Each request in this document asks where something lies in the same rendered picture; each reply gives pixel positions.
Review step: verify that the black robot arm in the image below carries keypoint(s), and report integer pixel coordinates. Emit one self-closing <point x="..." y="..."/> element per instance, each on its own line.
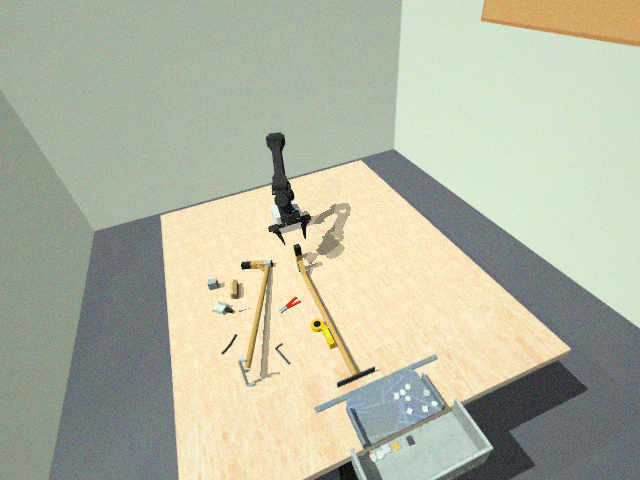
<point x="280" y="186"/>

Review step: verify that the red-handled pliers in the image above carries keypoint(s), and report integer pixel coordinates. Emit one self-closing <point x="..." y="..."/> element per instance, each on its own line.
<point x="287" y="306"/>

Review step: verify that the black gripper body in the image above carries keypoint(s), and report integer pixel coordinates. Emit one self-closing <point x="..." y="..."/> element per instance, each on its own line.
<point x="302" y="219"/>

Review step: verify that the yellow ring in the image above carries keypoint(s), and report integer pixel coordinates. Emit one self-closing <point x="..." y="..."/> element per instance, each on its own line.
<point x="316" y="325"/>

